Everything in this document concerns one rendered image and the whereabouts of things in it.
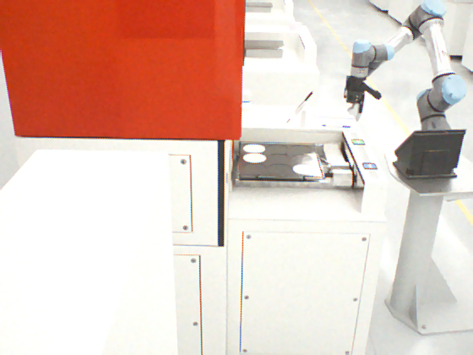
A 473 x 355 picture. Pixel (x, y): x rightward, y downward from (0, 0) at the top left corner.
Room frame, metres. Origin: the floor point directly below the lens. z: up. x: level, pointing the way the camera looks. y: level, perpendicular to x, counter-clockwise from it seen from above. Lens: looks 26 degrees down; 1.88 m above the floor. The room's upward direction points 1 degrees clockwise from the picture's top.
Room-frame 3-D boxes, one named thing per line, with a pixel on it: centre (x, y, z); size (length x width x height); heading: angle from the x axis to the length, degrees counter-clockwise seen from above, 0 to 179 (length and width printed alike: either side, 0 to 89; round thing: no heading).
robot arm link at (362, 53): (2.31, -0.53, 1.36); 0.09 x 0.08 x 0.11; 111
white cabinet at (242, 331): (2.28, -0.29, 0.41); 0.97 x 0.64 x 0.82; 179
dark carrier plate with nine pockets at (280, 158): (2.20, -0.18, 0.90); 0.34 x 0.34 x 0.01; 89
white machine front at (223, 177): (2.01, 0.04, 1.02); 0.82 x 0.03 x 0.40; 179
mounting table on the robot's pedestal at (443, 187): (2.28, -0.94, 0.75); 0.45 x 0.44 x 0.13; 98
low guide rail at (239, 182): (2.08, -0.24, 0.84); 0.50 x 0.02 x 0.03; 89
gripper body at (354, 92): (2.31, -0.52, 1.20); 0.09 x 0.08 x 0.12; 90
